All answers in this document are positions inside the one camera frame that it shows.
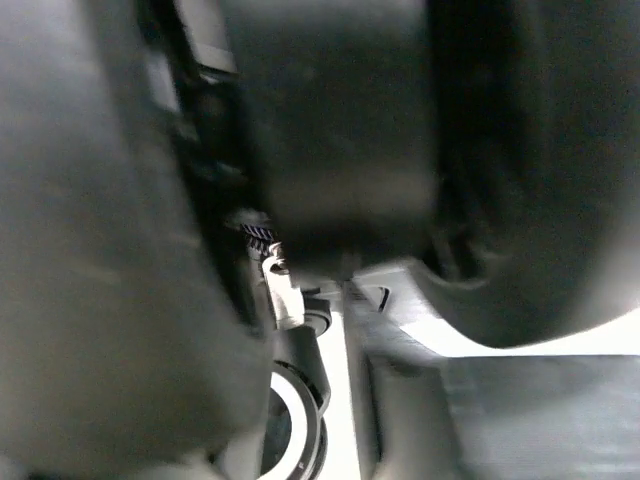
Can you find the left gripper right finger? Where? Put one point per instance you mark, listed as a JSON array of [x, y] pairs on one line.
[[419, 415]]

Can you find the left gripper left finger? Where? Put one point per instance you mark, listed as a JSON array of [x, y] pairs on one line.
[[120, 346]]

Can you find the black kids space suitcase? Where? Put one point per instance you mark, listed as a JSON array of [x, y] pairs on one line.
[[471, 166]]

